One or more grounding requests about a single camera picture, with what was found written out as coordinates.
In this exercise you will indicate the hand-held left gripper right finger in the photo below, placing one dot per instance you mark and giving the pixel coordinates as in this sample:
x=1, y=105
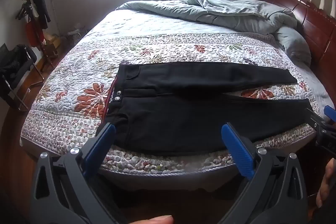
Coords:
x=236, y=145

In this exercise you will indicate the black pants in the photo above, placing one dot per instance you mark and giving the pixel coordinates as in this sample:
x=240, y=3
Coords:
x=183, y=121

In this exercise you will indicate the person's right hand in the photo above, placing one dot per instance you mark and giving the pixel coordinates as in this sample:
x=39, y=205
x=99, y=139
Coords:
x=326, y=182

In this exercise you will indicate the person's left hand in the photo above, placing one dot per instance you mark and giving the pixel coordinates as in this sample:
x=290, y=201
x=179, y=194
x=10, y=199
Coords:
x=155, y=220

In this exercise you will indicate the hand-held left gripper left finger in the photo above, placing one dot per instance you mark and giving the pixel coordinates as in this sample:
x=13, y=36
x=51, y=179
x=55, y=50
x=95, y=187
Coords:
x=101, y=145

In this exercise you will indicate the grey-blue comforter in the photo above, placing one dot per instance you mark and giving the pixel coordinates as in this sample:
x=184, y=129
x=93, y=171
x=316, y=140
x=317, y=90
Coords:
x=236, y=11

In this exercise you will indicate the floral quilted bedspread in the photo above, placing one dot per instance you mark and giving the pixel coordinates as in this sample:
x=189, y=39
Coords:
x=78, y=74

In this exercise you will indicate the brown cardboard box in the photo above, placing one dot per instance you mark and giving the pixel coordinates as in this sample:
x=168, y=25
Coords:
x=52, y=43

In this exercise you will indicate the red hanging garment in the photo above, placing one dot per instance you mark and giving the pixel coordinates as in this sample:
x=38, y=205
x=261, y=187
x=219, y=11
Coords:
x=32, y=32

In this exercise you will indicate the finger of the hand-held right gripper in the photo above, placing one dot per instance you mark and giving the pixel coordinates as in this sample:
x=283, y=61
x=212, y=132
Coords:
x=330, y=112
x=315, y=119

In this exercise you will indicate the black hanging garment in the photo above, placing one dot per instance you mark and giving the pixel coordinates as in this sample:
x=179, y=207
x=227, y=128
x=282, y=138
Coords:
x=40, y=6

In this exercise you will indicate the dark wooden coat rack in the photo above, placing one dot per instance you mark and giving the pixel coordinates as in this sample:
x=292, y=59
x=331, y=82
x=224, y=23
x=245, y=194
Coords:
x=27, y=3

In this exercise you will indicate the black metal frame chair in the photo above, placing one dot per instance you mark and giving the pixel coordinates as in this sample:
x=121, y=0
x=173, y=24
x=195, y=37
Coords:
x=15, y=61

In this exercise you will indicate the red-brown wooden headboard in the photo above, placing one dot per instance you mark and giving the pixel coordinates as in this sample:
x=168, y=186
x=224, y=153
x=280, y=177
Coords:
x=315, y=24

